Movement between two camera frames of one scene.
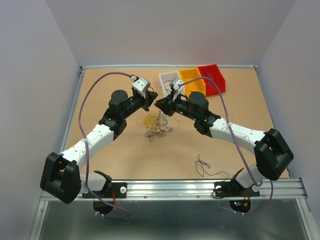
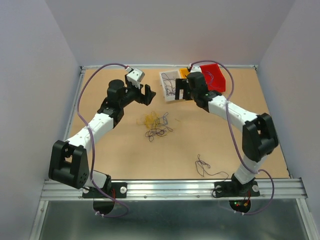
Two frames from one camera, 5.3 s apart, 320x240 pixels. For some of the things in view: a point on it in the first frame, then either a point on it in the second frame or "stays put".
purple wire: [200, 165] stays put
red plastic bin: [213, 72] stays put
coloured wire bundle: [157, 123] stays put
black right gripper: [167, 105] to [180, 84]
